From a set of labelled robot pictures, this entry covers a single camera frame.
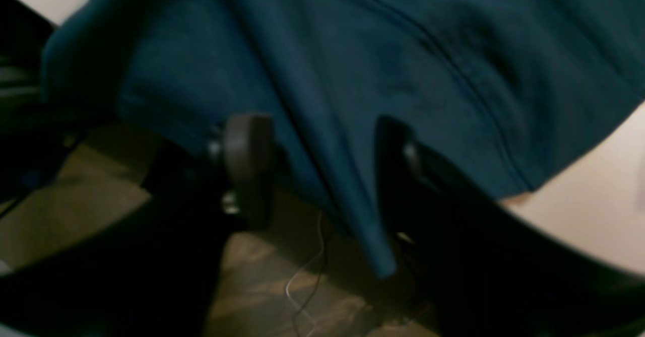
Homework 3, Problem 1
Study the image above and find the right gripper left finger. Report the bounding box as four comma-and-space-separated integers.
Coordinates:
2, 113, 277, 336

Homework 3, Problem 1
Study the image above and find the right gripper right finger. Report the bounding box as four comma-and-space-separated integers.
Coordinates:
375, 116, 644, 336

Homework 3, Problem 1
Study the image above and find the dark blue T-shirt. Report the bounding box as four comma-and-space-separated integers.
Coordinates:
42, 0, 643, 278

